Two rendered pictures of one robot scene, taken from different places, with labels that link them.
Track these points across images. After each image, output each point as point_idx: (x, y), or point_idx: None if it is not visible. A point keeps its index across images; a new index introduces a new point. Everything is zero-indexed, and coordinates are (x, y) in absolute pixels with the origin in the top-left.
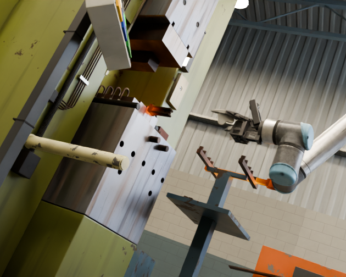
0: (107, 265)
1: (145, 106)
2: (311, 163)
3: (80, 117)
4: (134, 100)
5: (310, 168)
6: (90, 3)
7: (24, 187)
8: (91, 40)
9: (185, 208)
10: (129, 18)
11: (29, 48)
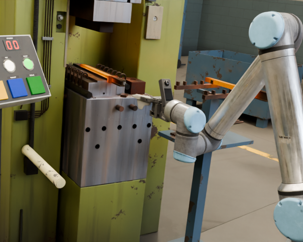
0: (121, 203)
1: (104, 80)
2: (218, 130)
3: (59, 109)
4: (90, 84)
5: (219, 133)
6: None
7: (41, 175)
8: None
9: None
10: (62, 8)
11: None
